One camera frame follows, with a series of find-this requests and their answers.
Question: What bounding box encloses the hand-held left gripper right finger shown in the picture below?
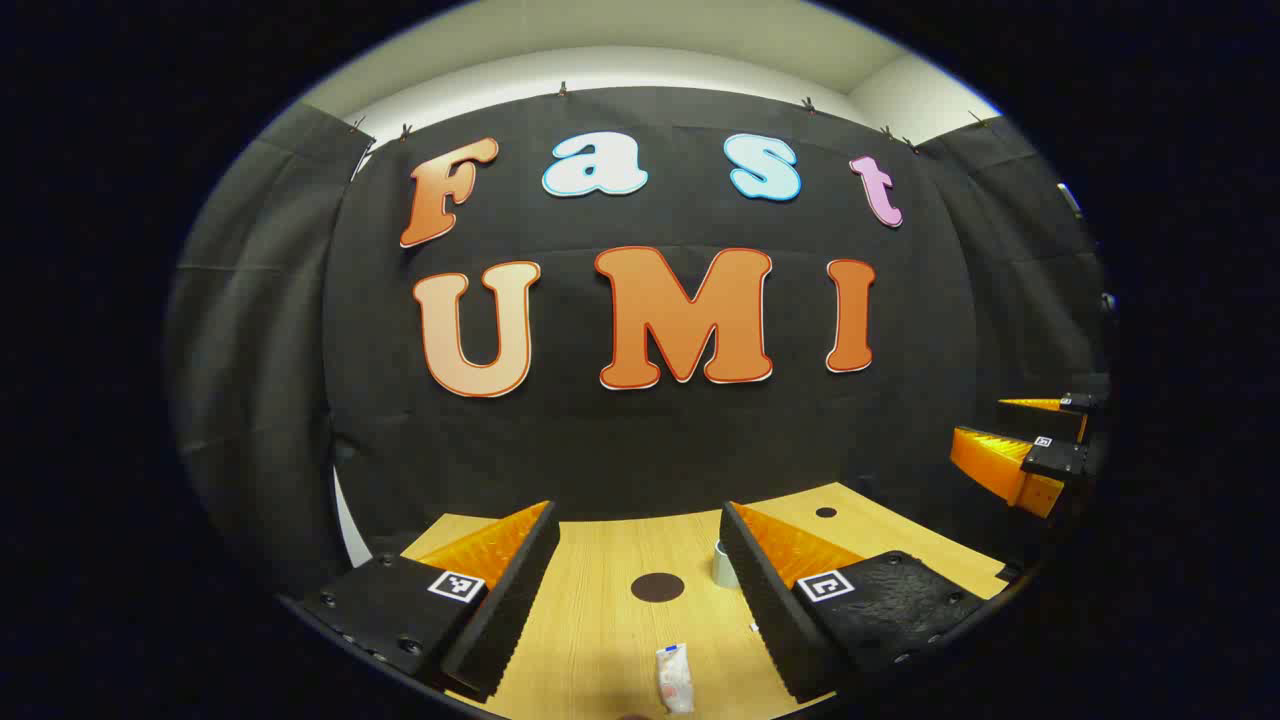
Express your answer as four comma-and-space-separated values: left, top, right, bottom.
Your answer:
720, 502, 993, 703

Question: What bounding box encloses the white toothpaste tube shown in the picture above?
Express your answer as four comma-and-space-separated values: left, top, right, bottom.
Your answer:
655, 643, 696, 715

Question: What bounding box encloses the wooden desktop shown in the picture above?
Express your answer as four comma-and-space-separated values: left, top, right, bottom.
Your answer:
400, 482, 1011, 720

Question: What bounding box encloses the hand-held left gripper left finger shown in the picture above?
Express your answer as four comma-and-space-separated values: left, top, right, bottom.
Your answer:
303, 500, 560, 701

